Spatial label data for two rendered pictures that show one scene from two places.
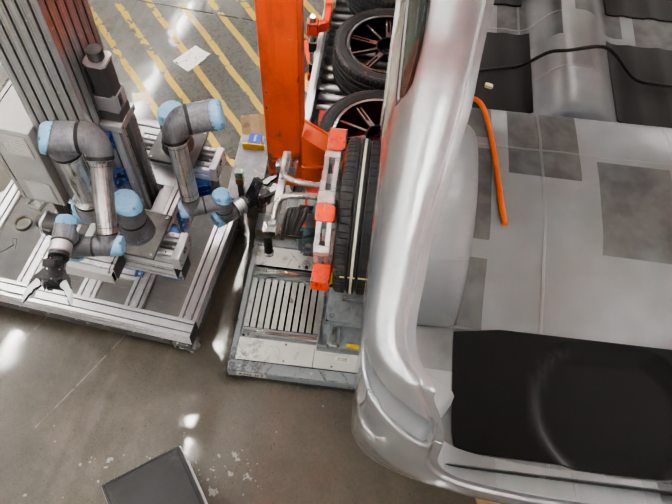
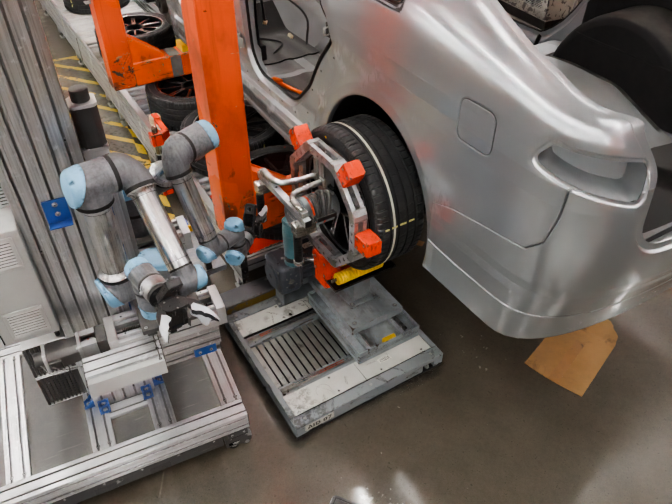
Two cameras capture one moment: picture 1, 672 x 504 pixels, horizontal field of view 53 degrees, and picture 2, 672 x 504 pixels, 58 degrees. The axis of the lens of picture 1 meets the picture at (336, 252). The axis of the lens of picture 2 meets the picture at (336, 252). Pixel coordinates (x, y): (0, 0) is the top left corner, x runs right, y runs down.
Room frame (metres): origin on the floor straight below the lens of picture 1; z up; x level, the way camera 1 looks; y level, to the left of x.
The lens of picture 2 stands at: (-0.11, 1.25, 2.41)
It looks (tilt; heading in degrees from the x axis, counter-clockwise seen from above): 40 degrees down; 325
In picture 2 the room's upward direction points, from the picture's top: straight up
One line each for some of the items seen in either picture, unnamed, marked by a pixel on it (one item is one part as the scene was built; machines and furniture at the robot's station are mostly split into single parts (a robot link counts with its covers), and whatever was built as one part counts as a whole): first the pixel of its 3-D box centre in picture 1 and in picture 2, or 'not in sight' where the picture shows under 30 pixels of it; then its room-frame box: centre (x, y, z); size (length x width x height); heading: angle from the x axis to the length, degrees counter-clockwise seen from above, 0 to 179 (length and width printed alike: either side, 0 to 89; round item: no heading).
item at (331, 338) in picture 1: (357, 307); (361, 313); (1.60, -0.13, 0.13); 0.50 x 0.36 x 0.10; 176
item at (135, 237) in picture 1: (134, 224); not in sight; (1.54, 0.84, 0.87); 0.15 x 0.15 x 0.10
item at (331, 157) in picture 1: (328, 213); (326, 204); (1.66, 0.04, 0.85); 0.54 x 0.07 x 0.54; 176
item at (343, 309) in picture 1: (360, 279); (356, 279); (1.65, -0.13, 0.32); 0.40 x 0.30 x 0.28; 176
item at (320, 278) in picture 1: (320, 276); (367, 243); (1.35, 0.06, 0.85); 0.09 x 0.08 x 0.07; 176
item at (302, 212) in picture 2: (296, 203); (312, 189); (1.57, 0.17, 1.03); 0.19 x 0.18 x 0.11; 86
